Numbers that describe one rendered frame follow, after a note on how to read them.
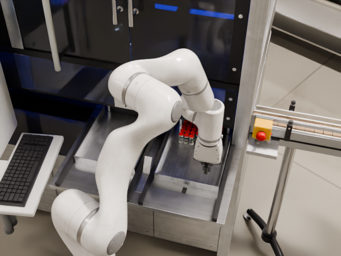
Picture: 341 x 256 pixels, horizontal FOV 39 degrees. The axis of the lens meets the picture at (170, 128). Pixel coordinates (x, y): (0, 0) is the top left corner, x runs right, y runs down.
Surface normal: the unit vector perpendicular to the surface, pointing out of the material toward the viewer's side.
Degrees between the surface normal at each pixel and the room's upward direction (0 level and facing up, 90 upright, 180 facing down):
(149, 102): 49
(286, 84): 0
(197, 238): 90
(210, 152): 91
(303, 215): 0
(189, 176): 0
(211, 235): 90
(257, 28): 90
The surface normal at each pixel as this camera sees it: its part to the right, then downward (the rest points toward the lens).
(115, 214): 0.76, -0.07
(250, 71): -0.26, 0.65
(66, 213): -0.37, -0.29
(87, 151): 0.01, -0.74
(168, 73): -0.03, 0.65
